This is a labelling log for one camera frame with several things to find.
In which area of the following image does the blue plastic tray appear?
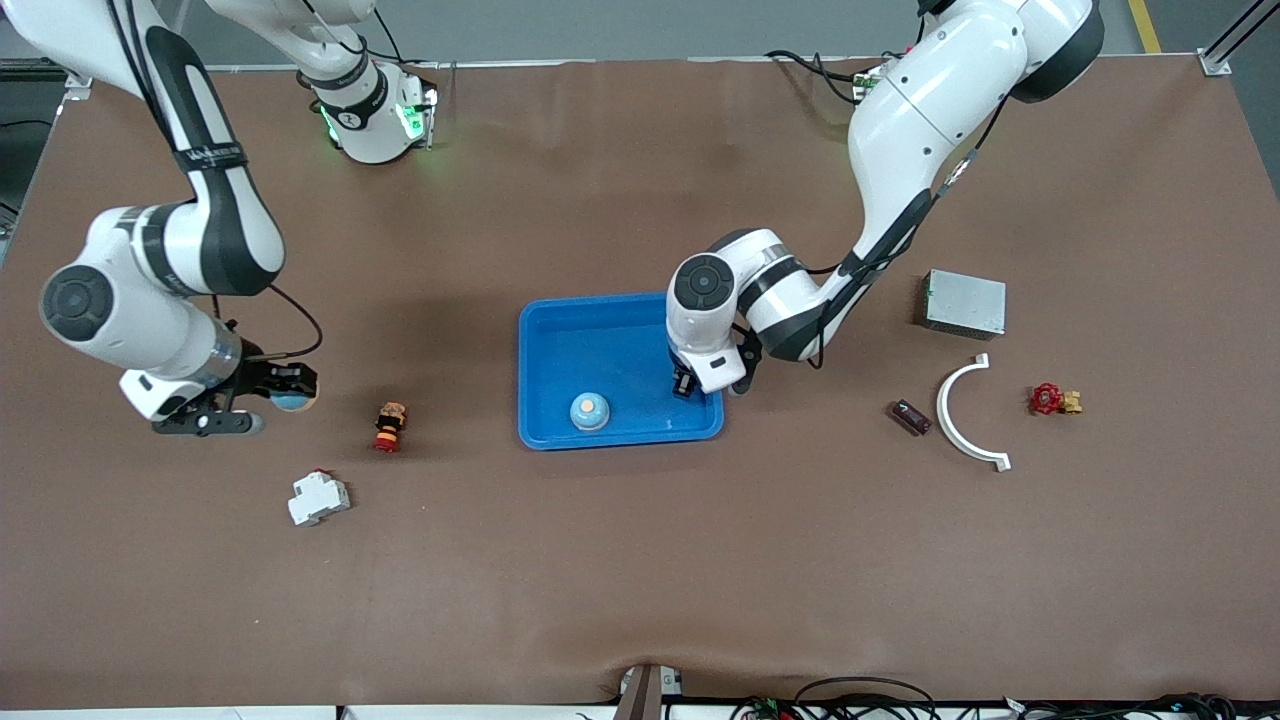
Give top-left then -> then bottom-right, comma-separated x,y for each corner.
517,292 -> 725,452

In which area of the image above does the orange and red push button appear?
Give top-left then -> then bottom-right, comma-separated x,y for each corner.
373,401 -> 409,454

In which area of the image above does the white circuit breaker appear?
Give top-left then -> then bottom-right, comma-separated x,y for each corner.
287,468 -> 352,528

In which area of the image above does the silver metal power supply box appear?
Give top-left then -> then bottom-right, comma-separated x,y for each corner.
922,269 -> 1008,341

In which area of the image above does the brass valve with red handwheel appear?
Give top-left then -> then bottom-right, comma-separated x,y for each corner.
1029,382 -> 1085,417

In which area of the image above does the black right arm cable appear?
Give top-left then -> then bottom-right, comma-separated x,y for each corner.
105,0 -> 324,361

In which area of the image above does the white curved plastic bracket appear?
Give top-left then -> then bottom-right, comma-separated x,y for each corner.
936,353 -> 1012,473

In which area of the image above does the black arm base cable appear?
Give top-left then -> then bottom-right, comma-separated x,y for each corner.
765,50 -> 863,101

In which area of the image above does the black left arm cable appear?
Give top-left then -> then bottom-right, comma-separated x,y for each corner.
805,90 -> 1011,369

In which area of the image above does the black looped cable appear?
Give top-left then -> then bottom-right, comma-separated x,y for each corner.
795,677 -> 941,720

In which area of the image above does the aluminium frame profile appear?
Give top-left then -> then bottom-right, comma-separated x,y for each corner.
0,0 -> 136,101
1200,0 -> 1280,77

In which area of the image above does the black cable bundle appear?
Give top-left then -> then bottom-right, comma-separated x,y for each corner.
1000,692 -> 1241,720

